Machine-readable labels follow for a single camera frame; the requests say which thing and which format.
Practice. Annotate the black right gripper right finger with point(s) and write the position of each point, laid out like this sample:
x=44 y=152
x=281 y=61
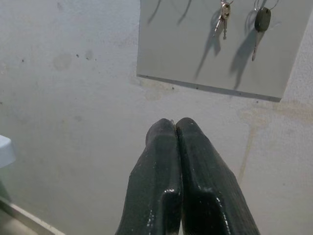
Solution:
x=203 y=176

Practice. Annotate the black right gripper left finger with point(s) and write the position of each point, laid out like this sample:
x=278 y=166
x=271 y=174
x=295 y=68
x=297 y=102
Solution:
x=159 y=171

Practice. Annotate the grey key hook board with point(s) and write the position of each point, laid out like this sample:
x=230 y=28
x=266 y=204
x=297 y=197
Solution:
x=176 y=49

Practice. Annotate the white plastic folding table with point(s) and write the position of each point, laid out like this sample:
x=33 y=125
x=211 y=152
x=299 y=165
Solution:
x=6 y=150

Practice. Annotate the black car key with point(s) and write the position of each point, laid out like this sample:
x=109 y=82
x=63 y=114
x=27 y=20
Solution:
x=262 y=19

